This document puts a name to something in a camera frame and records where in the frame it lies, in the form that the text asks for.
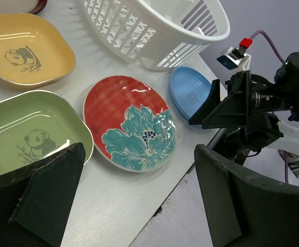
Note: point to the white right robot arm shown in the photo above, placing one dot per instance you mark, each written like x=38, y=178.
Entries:
x=286, y=83

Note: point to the light blue round plate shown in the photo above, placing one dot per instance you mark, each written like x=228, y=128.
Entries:
x=189, y=89

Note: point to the yellow square panda dish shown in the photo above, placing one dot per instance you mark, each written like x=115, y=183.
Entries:
x=32, y=51

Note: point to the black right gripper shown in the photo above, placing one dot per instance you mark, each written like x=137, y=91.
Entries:
x=247, y=111

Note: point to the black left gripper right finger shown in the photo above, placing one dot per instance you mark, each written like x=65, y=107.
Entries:
x=243, y=207

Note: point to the dark red rimmed round plate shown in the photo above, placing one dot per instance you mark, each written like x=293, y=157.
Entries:
x=23, y=6

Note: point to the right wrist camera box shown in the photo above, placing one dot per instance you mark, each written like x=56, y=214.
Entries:
x=236, y=59

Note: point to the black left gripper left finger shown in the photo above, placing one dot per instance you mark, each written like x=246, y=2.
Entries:
x=35, y=200

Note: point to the white plastic dish bin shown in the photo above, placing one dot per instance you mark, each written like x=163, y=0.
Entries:
x=162, y=34

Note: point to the green square panda dish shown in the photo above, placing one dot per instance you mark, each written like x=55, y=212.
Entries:
x=37, y=124

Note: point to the red plate with teal flower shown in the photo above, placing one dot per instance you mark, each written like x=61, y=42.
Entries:
x=131, y=124

